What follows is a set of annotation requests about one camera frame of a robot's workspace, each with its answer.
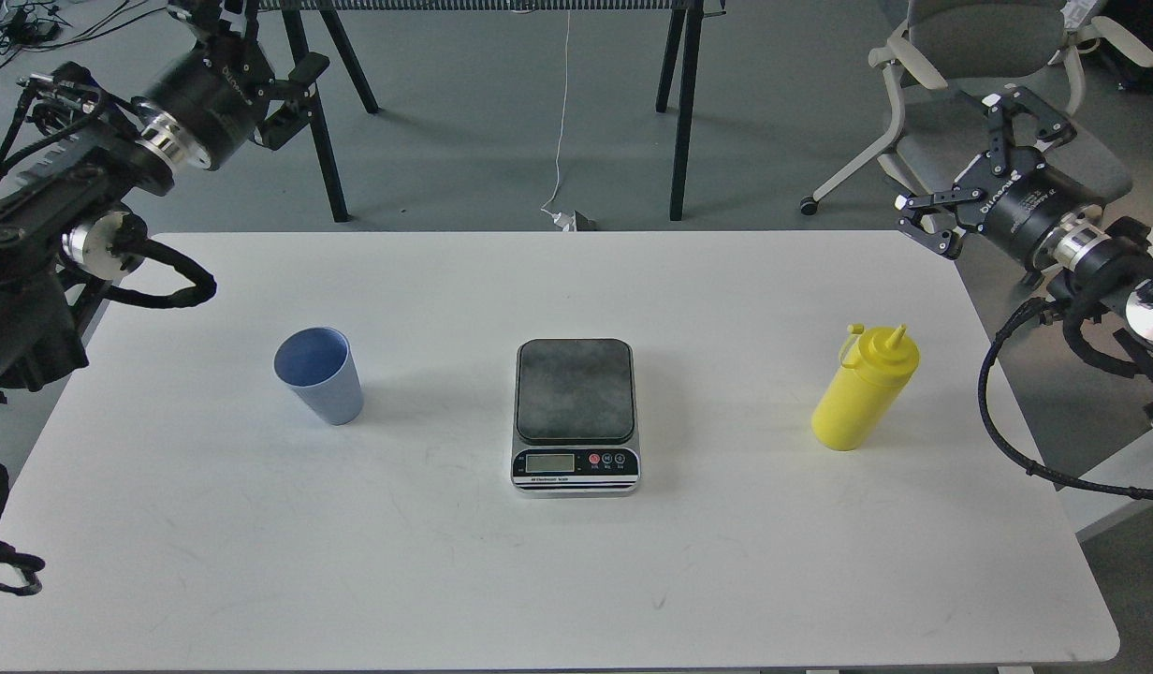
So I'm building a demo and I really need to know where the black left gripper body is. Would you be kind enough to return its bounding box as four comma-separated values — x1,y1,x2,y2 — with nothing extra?
131,41,272,171

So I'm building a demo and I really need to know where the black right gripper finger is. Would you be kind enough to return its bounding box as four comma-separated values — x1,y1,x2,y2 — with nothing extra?
895,187,986,260
981,88,1078,183

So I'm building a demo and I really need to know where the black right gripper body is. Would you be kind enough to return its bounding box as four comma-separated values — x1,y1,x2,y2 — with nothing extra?
955,150,1106,271

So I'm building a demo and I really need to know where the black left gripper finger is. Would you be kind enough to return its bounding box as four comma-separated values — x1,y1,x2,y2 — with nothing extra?
168,1,271,74
255,52,329,151

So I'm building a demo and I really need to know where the yellow squeeze bottle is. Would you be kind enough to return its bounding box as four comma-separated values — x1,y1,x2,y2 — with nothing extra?
811,324,922,450

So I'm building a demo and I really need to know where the blue ribbed plastic cup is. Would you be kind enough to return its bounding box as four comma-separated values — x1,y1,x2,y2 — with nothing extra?
273,326,364,426

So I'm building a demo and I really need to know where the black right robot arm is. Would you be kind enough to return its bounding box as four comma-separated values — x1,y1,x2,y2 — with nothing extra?
895,88,1153,425

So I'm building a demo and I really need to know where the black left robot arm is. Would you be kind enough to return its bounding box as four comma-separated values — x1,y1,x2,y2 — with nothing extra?
0,1,329,404

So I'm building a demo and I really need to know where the digital kitchen scale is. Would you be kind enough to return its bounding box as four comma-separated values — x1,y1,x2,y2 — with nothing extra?
508,338,642,497

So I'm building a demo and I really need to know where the grey office chair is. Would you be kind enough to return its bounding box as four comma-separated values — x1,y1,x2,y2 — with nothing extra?
800,1,1153,215

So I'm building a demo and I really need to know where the black-legged background table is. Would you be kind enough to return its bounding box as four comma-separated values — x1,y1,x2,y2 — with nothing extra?
258,1,708,222

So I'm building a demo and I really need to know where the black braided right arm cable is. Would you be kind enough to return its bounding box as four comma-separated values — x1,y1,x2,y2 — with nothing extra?
977,298,1153,505

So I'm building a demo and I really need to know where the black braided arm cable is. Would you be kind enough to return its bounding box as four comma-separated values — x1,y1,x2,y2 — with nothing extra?
104,238,218,311
977,298,1153,505

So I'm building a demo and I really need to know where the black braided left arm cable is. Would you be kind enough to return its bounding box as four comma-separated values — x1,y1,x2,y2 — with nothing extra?
104,238,218,311

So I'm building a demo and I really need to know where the black floor cables bundle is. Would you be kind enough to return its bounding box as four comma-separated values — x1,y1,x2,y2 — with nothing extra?
0,0,169,85

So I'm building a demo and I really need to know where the white hanging cable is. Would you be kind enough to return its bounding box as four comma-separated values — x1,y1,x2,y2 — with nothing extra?
540,7,598,232

